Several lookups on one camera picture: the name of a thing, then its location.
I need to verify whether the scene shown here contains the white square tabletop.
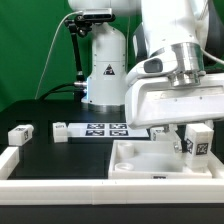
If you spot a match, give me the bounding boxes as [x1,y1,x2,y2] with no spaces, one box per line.
[108,140,212,179]

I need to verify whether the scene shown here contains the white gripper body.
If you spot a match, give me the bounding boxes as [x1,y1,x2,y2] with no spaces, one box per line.
[125,63,224,129]

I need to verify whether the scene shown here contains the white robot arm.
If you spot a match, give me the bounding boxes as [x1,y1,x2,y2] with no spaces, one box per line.
[68,0,224,129]

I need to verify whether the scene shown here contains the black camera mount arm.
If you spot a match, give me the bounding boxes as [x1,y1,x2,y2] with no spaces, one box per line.
[64,16,91,85]

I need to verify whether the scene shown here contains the white marker sheet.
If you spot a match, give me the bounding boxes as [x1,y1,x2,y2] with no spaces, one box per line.
[68,123,148,138]

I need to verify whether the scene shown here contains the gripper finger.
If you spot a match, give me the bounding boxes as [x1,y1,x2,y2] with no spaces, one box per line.
[164,124,183,153]

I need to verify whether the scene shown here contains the white U-shaped fence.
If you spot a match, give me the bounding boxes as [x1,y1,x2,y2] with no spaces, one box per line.
[0,147,224,205]

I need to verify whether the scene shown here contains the black base cables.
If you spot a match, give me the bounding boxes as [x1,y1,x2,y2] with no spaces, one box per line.
[35,83,84,101]

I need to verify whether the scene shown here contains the white camera cable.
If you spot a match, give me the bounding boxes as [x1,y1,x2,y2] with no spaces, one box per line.
[34,10,84,100]

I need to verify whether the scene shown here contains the grey camera on mount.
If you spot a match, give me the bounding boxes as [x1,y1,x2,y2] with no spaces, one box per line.
[82,8,112,21]

